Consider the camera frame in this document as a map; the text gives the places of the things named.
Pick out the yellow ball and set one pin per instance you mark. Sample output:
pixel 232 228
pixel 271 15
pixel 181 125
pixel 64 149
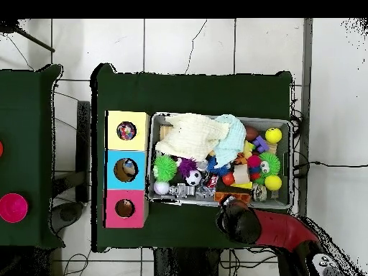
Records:
pixel 273 135
pixel 273 183

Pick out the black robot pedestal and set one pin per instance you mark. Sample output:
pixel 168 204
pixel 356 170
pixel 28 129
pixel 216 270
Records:
pixel 184 264

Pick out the mint waffle cloth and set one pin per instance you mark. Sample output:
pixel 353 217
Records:
pixel 229 141

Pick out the cream waffle cloth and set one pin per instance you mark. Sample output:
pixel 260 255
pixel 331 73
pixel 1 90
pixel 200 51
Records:
pixel 192 138

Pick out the green spiky ball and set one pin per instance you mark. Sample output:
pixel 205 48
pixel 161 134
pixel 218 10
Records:
pixel 165 168
pixel 269 167

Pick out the pink round disc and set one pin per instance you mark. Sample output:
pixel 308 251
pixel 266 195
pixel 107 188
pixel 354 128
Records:
pixel 12 208

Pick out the small soccer ball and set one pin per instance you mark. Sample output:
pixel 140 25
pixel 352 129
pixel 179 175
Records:
pixel 193 177

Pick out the purple toy block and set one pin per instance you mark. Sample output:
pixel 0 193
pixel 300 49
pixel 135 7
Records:
pixel 260 144

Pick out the green cloth side table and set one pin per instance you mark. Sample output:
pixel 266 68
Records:
pixel 26 115

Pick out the black stand pole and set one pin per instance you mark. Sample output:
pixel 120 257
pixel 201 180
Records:
pixel 7 26

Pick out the white baseball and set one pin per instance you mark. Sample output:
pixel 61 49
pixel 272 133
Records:
pixel 161 188

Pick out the crushed silver drink can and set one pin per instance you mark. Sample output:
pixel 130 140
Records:
pixel 259 192

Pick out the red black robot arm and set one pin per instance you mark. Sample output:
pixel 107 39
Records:
pixel 276 230

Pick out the purple spiky ball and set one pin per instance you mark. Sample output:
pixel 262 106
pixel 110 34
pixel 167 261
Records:
pixel 186 168

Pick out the red spiky ball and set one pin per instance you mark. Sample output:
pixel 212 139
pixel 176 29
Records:
pixel 253 161

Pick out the wooden box with three holes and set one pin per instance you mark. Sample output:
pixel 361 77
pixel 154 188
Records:
pixel 126 195

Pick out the shallow clear mesh bin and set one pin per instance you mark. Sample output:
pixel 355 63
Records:
pixel 287 195

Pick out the orange toy brick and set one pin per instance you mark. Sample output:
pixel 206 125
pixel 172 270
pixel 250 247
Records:
pixel 233 196

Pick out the grey toy robot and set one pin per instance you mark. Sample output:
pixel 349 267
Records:
pixel 181 190

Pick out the grey round base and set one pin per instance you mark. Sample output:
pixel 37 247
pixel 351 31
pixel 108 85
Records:
pixel 68 217

